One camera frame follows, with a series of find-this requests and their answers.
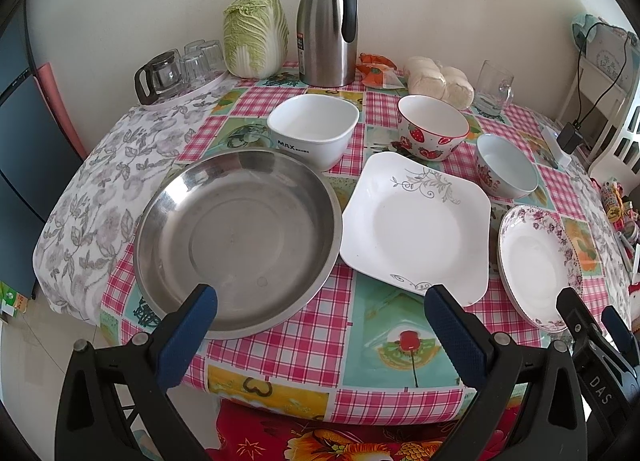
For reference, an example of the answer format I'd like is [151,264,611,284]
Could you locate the white square floral plate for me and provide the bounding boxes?
[340,151,490,307]

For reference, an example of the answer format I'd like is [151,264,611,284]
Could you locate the pile of small items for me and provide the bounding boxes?
[600,178,639,292]

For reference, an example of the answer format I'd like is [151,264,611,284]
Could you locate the dark blue cabinet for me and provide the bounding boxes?
[0,3,81,299]

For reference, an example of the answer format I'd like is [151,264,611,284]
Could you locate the light blue bowl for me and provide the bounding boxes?
[475,134,538,199]

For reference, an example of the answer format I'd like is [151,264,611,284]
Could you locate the clear glass mug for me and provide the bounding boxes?
[473,60,514,117]

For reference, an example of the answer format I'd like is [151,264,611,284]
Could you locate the pink floral round plate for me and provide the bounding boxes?
[498,206,582,334]

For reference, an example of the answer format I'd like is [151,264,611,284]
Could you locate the strawberry pattern bowl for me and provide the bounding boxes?
[397,95,470,162]

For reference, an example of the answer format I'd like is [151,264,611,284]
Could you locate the white square bowl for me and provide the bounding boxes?
[267,94,359,171]

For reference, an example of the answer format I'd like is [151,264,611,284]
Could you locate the orange snack packet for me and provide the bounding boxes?
[356,53,405,91]

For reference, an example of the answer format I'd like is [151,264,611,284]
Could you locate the bag of steamed buns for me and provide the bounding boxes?
[405,56,475,110]

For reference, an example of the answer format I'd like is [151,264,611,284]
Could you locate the stainless steel round plate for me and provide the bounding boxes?
[134,148,343,340]

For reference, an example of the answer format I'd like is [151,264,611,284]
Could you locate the red floral stool cushion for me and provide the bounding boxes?
[204,397,526,461]

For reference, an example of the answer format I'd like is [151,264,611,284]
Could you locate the stainless steel thermos jug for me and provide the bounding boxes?
[296,0,358,88]

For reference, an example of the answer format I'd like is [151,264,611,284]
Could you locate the white lattice chair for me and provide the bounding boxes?
[558,14,639,194]

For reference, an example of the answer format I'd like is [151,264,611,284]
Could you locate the white power strip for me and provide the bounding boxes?
[540,125,572,169]

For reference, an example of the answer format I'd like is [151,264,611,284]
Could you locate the drinking glass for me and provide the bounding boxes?
[181,40,226,88]

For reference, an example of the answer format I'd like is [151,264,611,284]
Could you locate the checkered picture tablecloth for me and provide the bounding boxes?
[100,62,629,424]

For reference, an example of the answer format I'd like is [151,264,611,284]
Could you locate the black power adapter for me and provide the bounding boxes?
[556,122,584,155]

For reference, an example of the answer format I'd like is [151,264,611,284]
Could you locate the glass teapot black handle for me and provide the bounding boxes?
[134,50,183,105]

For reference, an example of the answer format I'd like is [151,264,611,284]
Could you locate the napa cabbage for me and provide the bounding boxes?
[224,0,288,80]

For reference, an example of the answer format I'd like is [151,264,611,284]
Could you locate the pink foam board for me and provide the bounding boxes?
[37,62,88,160]

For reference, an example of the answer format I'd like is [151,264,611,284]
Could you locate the black cable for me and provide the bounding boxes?
[572,20,634,130]

